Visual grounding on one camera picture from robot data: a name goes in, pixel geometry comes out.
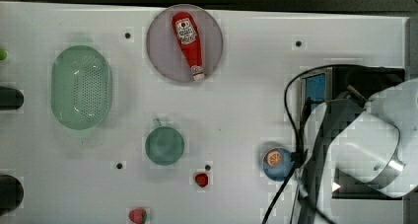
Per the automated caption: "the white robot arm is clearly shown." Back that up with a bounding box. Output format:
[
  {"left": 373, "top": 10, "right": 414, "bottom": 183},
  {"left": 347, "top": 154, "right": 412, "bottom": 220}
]
[{"left": 296, "top": 79, "right": 418, "bottom": 224}]

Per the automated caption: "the black toaster oven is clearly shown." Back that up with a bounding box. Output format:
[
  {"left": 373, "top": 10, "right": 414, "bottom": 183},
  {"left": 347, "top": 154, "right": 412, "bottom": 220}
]
[{"left": 298, "top": 64, "right": 405, "bottom": 199}]

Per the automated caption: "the green mug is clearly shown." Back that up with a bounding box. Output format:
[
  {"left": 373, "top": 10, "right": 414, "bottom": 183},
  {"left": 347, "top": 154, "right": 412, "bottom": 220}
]
[{"left": 145, "top": 118, "right": 185, "bottom": 166}]

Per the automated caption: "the pink round plate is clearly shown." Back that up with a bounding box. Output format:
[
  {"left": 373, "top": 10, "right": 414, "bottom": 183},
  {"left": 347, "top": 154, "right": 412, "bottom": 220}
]
[{"left": 146, "top": 4, "right": 224, "bottom": 83}]

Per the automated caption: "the small red strawberry toy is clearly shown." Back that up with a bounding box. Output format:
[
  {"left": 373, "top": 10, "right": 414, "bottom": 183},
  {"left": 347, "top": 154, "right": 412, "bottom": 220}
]
[{"left": 195, "top": 173, "right": 209, "bottom": 187}]

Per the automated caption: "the red ketchup bottle toy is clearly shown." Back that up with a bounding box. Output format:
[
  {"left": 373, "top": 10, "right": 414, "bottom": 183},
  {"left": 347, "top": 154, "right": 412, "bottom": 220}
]
[{"left": 172, "top": 12, "right": 205, "bottom": 81}]

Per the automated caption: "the orange slice toy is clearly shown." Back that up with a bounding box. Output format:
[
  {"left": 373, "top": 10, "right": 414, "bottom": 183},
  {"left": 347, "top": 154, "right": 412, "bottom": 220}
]
[{"left": 265, "top": 150, "right": 282, "bottom": 167}]

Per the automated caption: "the blue small bowl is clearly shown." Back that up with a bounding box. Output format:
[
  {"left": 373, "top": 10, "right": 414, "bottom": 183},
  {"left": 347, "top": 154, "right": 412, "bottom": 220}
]
[{"left": 261, "top": 147, "right": 293, "bottom": 182}]

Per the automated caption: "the green perforated colander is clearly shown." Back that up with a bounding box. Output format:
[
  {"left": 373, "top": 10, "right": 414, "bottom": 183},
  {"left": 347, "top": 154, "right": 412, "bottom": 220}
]
[{"left": 51, "top": 45, "right": 112, "bottom": 130}]

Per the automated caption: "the large pink strawberry toy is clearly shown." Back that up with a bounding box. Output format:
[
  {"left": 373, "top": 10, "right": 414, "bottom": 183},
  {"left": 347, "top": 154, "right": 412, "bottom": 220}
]
[{"left": 128, "top": 208, "right": 147, "bottom": 224}]

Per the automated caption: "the green toy knob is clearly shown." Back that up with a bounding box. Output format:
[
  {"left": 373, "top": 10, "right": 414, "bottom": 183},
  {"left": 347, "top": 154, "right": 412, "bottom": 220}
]
[{"left": 0, "top": 49, "right": 8, "bottom": 61}]

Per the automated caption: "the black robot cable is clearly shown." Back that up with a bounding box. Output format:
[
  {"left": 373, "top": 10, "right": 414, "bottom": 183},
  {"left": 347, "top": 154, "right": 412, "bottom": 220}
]
[{"left": 260, "top": 64, "right": 395, "bottom": 224}]

